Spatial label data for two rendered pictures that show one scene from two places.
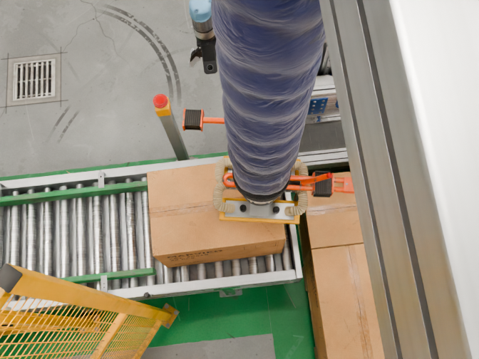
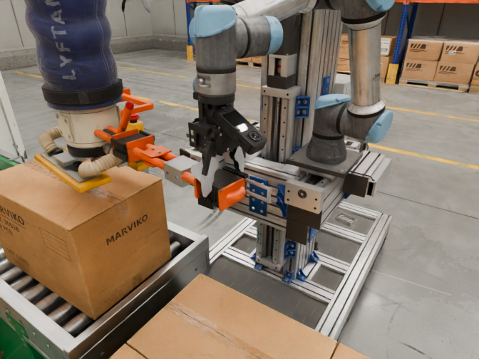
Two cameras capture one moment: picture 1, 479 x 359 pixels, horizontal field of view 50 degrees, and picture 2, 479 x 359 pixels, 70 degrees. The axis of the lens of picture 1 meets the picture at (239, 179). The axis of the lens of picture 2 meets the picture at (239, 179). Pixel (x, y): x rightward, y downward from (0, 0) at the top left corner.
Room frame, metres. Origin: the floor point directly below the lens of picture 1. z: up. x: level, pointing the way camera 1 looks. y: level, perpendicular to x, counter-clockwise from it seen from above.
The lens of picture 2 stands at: (-0.01, -1.08, 1.57)
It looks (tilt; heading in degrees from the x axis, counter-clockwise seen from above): 28 degrees down; 34
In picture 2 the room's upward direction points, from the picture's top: straight up
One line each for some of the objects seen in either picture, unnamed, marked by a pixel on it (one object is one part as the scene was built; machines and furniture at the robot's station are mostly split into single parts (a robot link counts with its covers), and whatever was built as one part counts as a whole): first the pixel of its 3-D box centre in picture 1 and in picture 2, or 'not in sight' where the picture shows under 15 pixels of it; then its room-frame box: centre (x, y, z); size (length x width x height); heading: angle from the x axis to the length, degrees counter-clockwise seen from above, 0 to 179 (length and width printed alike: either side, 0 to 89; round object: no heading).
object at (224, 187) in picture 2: not in sight; (219, 188); (0.51, -0.68, 1.20); 0.08 x 0.07 x 0.05; 81
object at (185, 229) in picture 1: (217, 214); (80, 221); (0.59, 0.12, 0.75); 0.60 x 0.40 x 0.40; 92
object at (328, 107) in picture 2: not in sight; (332, 113); (1.16, -0.69, 1.20); 0.13 x 0.12 x 0.14; 77
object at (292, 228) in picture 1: (289, 211); (150, 287); (0.61, -0.25, 0.58); 0.70 x 0.03 x 0.06; 1
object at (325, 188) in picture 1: (322, 184); (133, 144); (0.56, -0.33, 1.20); 0.10 x 0.08 x 0.06; 171
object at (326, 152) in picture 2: not in sight; (327, 143); (1.17, -0.68, 1.09); 0.15 x 0.15 x 0.10
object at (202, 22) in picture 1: (202, 12); not in sight; (0.99, 0.06, 1.82); 0.09 x 0.08 x 0.11; 150
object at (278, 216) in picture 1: (259, 209); (69, 163); (0.51, -0.07, 1.10); 0.34 x 0.10 x 0.05; 81
